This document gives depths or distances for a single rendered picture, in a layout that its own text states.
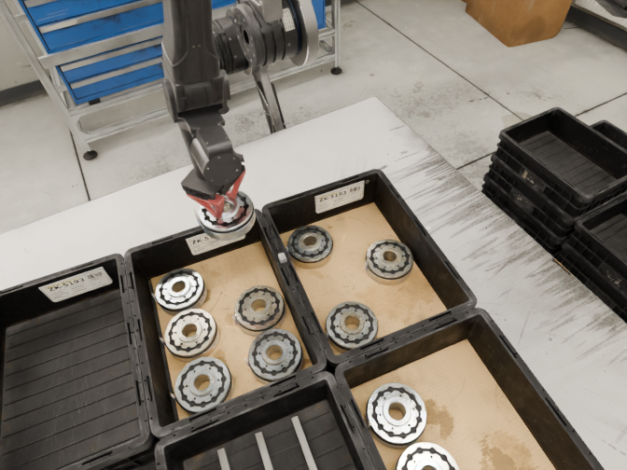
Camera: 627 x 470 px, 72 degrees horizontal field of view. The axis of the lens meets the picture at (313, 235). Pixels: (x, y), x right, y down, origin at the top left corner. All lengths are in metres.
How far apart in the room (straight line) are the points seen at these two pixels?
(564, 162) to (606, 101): 1.41
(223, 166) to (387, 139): 0.93
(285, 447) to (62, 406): 0.43
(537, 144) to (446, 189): 0.67
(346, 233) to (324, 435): 0.45
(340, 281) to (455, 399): 0.32
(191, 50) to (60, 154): 2.45
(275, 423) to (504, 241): 0.76
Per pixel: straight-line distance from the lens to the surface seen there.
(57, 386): 1.01
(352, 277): 0.96
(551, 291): 1.21
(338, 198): 1.02
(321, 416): 0.84
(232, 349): 0.90
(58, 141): 3.11
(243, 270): 0.99
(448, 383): 0.88
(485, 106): 2.95
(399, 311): 0.92
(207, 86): 0.64
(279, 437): 0.84
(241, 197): 0.84
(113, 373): 0.97
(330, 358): 0.76
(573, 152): 1.95
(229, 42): 1.57
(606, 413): 1.11
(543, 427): 0.85
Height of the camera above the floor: 1.64
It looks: 52 degrees down
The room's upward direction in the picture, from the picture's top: 4 degrees counter-clockwise
